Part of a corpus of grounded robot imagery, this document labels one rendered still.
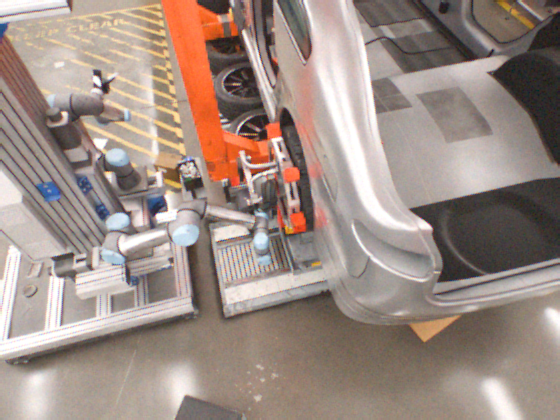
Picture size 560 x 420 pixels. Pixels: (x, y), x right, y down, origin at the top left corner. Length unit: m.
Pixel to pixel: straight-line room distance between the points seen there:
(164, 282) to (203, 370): 0.65
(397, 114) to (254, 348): 1.79
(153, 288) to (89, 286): 0.59
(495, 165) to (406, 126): 0.56
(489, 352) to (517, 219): 0.97
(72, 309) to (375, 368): 2.04
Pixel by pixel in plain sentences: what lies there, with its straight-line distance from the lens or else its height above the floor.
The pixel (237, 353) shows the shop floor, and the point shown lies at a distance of 2.83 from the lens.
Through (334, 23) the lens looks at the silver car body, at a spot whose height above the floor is 1.84.
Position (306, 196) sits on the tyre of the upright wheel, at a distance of 2.14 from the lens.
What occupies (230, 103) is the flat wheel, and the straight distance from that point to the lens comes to 3.64.
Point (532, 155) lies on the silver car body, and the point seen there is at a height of 0.95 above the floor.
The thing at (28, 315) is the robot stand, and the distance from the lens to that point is 3.21.
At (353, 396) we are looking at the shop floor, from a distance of 2.76.
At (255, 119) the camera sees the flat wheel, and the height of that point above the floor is 0.47.
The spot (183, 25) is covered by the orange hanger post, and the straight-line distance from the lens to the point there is 2.24.
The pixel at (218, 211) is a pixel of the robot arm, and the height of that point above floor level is 1.10.
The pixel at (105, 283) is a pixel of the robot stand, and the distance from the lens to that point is 2.42.
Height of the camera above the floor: 2.68
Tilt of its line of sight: 53 degrees down
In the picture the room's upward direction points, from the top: 3 degrees counter-clockwise
